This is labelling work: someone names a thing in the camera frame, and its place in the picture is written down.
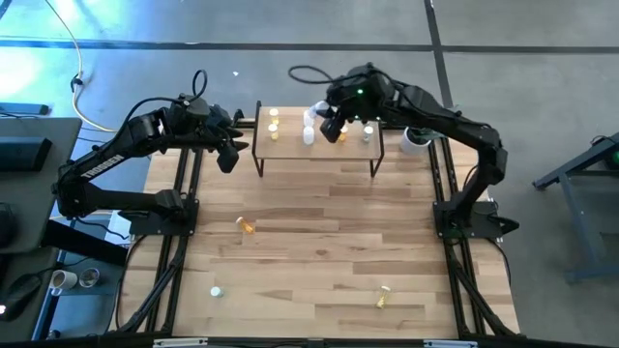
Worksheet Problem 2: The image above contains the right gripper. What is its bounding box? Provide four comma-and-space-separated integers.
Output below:
319, 76, 384, 145

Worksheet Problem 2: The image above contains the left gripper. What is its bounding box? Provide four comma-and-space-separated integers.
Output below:
192, 103, 251, 174

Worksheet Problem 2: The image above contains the snake plant in white pot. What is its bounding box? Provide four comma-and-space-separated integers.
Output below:
398, 124, 436, 157

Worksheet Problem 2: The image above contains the white paper sheet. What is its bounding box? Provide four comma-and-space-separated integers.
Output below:
106, 211, 133, 238

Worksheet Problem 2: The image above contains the dark grey desk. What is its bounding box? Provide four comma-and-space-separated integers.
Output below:
0, 117, 83, 255

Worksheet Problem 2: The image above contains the black metal beam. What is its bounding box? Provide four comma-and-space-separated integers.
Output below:
42, 219, 130, 267

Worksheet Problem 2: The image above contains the clear round jar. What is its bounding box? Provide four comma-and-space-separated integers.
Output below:
78, 267, 102, 289

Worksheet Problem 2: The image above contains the black box device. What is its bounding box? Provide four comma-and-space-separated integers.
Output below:
0, 136, 53, 173

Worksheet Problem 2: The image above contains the white label strip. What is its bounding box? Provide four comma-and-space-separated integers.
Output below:
153, 337, 208, 348
423, 339, 479, 348

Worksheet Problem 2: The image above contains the black flat bar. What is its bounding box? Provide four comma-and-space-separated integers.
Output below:
0, 101, 50, 116

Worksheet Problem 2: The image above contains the white paper cup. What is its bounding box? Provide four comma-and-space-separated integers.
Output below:
50, 269, 78, 297

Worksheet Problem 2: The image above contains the black computer mouse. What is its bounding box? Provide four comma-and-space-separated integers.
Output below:
0, 273, 44, 323

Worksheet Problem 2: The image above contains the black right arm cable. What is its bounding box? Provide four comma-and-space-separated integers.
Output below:
288, 65, 339, 86

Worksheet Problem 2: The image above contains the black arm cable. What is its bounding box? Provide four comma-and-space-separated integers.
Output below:
115, 69, 209, 141
288, 65, 339, 86

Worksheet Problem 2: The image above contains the wood shelf black metal frame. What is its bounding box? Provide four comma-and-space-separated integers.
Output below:
251, 100, 387, 179

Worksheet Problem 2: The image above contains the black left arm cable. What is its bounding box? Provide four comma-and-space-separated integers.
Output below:
115, 69, 209, 141

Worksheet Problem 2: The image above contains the yellow power cord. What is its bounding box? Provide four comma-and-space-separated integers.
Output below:
44, 0, 120, 134

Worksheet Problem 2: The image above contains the black aluminium table frame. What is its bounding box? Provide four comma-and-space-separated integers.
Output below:
108, 115, 523, 348

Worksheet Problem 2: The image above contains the grey metal stand frame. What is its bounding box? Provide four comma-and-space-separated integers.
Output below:
531, 132, 619, 284

